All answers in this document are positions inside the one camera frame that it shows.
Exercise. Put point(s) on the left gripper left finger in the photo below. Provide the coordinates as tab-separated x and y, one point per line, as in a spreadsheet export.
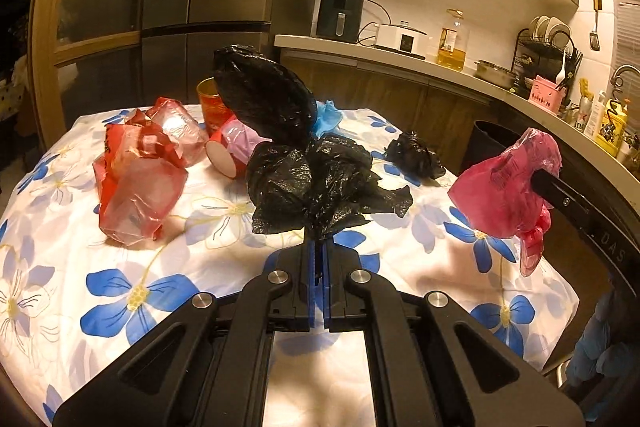
207	363

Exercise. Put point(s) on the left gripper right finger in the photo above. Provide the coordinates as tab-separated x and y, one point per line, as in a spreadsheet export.
430	362

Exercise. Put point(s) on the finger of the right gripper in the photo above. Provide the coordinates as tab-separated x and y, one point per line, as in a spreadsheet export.
561	196

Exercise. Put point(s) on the pink plastic bag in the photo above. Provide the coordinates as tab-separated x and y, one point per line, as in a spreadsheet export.
497	197

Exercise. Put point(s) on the large black plastic bag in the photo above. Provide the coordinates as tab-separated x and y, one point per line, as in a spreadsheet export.
296	180

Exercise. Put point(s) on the blue rubber glove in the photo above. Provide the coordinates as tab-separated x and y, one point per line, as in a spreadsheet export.
328	119

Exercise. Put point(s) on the white kitchen countertop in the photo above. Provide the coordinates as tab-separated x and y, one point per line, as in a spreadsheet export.
624	182

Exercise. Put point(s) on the black trash bin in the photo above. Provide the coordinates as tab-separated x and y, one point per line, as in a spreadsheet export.
487	140

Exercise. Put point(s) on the white spray bottle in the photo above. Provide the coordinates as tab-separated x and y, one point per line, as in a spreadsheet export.
595	117

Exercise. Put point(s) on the yellow detergent bottle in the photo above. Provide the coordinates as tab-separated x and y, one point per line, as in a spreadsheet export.
612	127

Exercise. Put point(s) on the pink utensil holder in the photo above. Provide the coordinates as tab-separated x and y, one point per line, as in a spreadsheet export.
547	95

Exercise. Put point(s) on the steel bowl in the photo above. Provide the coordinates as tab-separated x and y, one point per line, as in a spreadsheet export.
494	74

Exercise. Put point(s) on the chrome sink faucet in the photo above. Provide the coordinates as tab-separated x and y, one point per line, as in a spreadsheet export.
624	82

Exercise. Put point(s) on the wooden lower cabinets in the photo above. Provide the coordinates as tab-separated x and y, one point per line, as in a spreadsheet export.
443	115

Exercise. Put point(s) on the black dish rack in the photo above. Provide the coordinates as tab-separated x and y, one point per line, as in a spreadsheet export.
545	48

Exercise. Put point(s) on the small crumpled black bag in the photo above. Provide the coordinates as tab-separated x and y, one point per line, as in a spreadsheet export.
411	155

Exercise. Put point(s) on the floral blue white tablecloth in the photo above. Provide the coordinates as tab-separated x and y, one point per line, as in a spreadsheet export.
72	301

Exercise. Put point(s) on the hanging steel spatula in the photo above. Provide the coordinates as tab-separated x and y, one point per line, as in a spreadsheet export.
594	38

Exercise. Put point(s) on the cooking oil bottle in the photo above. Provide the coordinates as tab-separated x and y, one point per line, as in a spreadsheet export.
453	41

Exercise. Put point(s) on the white rice cooker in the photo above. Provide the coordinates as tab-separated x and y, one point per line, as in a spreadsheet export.
401	39

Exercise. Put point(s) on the red translucent plastic bag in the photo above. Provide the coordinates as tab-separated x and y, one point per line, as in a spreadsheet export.
143	170

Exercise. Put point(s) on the lying red paper cup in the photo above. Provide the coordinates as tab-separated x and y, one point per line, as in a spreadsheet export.
230	148

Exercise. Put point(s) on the upright red paper cup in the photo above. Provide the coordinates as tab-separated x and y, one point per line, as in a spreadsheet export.
214	111

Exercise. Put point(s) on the black air fryer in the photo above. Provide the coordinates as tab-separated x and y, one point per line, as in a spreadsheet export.
339	20

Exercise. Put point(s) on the wooden framed glass door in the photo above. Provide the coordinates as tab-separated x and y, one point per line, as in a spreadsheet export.
84	56

